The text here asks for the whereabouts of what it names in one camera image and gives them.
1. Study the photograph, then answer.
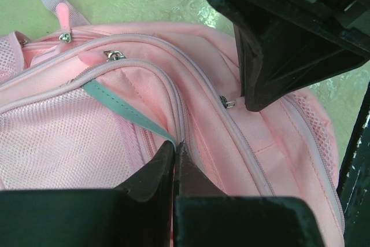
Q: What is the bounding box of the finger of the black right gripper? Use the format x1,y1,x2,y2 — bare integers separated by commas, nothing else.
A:
207,0,369,112

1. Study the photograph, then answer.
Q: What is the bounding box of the pink student backpack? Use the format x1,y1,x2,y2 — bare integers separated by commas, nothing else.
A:
1,0,345,246

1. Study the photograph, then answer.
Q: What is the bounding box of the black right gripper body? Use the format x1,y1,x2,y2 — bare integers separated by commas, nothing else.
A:
274,0,369,56

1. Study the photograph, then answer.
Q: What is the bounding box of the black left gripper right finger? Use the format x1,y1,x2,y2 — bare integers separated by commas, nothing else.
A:
173,143,324,246

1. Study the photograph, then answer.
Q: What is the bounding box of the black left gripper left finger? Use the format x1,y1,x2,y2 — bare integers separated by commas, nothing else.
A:
1,141,175,246

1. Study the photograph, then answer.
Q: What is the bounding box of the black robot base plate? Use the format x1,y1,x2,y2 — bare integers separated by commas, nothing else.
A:
338,65,369,246

